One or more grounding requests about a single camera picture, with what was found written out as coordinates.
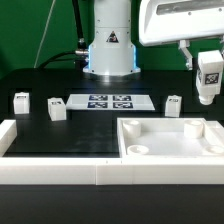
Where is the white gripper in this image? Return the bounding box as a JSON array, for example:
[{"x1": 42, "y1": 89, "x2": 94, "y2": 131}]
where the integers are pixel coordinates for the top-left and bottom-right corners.
[{"x1": 139, "y1": 0, "x2": 224, "y2": 70}]

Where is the white marker sheet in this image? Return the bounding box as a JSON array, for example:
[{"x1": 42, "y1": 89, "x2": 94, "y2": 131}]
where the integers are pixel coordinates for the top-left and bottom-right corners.
[{"x1": 66, "y1": 94, "x2": 155, "y2": 111}]

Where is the black cable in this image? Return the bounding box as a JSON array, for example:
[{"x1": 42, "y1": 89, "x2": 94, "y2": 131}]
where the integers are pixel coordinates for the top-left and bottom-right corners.
[{"x1": 38, "y1": 0, "x2": 90, "y2": 69}]

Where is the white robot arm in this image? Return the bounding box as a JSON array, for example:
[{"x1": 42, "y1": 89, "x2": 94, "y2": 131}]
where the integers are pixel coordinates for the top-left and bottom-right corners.
[{"x1": 84, "y1": 0, "x2": 224, "y2": 76}]

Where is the white U-shaped obstacle fence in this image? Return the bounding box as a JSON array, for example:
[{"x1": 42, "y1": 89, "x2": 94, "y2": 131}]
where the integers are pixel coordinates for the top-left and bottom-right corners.
[{"x1": 0, "y1": 120, "x2": 224, "y2": 185}]

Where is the thin white cable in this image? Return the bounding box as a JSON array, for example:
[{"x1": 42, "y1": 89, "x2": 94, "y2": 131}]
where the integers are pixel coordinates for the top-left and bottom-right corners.
[{"x1": 33, "y1": 0, "x2": 58, "y2": 69}]

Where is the white square tabletop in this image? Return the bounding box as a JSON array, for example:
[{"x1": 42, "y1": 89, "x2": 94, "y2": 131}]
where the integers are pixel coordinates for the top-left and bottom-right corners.
[{"x1": 117, "y1": 118, "x2": 224, "y2": 159}]

